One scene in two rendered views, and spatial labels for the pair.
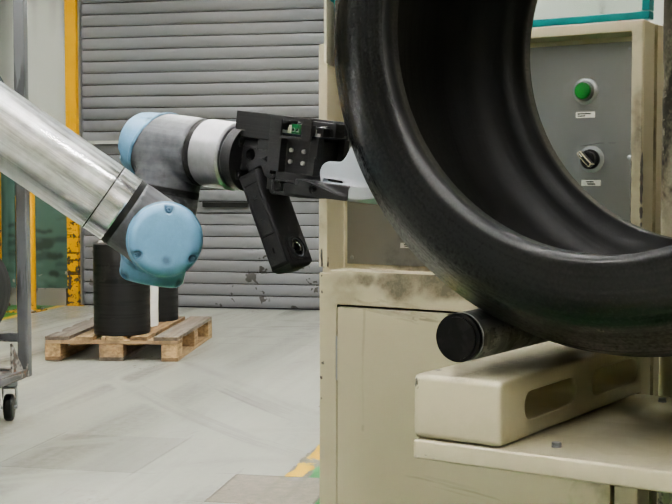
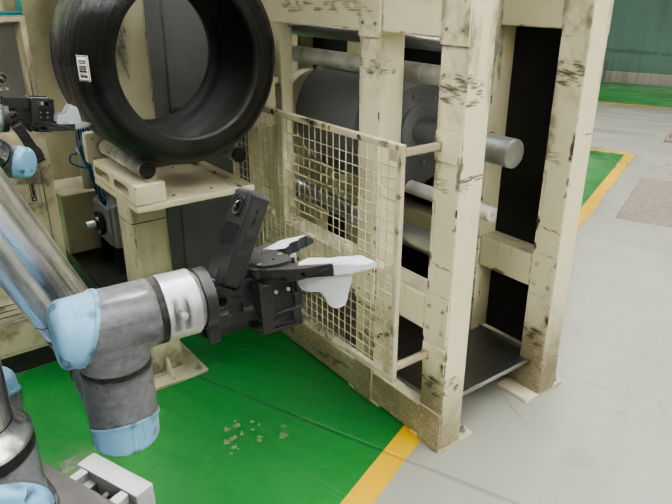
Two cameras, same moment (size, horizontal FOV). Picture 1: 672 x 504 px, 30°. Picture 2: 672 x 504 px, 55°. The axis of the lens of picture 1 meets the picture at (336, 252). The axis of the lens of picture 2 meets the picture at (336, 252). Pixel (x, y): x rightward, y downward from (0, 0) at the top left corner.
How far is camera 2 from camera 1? 1.35 m
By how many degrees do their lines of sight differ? 71
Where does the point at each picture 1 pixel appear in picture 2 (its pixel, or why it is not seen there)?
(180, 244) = (33, 162)
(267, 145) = (21, 111)
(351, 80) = (102, 87)
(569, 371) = not seen: hidden behind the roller
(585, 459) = (192, 196)
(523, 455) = (174, 200)
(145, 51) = not seen: outside the picture
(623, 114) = (13, 57)
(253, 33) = not seen: outside the picture
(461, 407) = (152, 192)
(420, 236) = (137, 140)
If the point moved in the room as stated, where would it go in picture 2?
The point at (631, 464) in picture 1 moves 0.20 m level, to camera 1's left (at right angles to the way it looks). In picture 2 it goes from (204, 193) to (165, 215)
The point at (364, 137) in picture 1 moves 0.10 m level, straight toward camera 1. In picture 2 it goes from (111, 108) to (144, 111)
